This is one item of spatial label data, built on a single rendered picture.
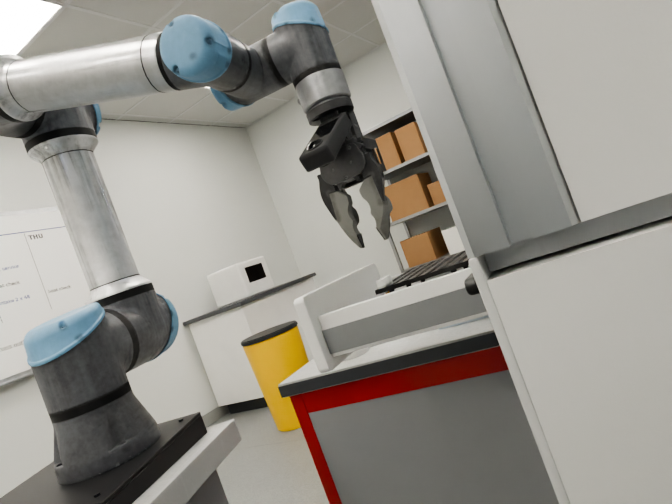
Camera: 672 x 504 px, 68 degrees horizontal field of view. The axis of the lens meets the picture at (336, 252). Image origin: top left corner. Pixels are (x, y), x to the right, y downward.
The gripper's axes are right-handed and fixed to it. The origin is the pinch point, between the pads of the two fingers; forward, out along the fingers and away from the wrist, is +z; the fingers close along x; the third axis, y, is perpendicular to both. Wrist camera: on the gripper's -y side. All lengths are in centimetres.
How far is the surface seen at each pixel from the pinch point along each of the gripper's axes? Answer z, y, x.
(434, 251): 28, 391, 102
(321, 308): 7.5, -4.6, 9.0
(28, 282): -54, 149, 306
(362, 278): 6.4, 12.5, 9.0
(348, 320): 10.0, -6.6, 4.5
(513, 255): 3, -48, -24
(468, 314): 13.3, -6.9, -11.4
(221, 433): 22.1, -5.5, 34.4
